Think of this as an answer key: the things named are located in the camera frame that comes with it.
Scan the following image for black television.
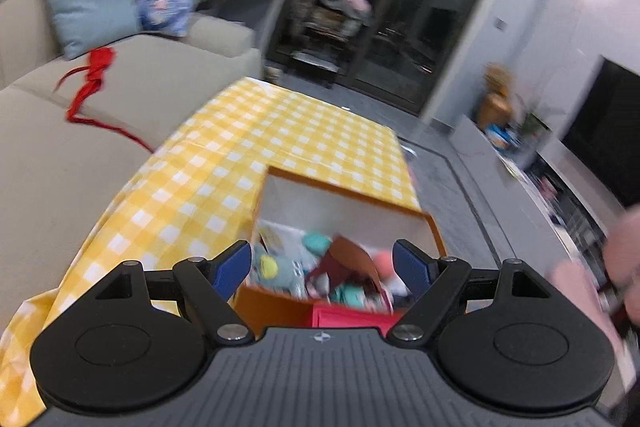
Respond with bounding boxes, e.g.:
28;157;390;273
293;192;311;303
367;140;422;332
562;58;640;208

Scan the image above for gold vase with dried flowers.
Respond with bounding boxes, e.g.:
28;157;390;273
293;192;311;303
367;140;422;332
476;63;513;130

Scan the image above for red ribbon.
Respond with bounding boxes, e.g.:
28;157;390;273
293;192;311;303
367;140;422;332
54;46;154;154

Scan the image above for yellow checkered tablecloth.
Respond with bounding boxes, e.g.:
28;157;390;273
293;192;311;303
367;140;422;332
1;79;419;426

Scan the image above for white tv console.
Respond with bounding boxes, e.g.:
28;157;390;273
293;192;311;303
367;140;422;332
450;116;624;273

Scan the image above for blue floral cushion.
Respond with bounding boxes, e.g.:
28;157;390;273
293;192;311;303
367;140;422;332
137;0;200;38

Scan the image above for red lidded plastic container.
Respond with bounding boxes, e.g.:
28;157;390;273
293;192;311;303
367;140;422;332
309;303;402;335

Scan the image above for orange cardboard box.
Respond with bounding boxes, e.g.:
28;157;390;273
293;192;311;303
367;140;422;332
233;167;446;336

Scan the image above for teal soft toy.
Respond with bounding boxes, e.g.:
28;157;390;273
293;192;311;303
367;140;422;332
302;232;332;257

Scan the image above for black shelf cart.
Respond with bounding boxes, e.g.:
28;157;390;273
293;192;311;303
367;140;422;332
288;0;372;87

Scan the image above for beige sofa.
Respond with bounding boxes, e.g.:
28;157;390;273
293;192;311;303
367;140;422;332
1;0;262;322

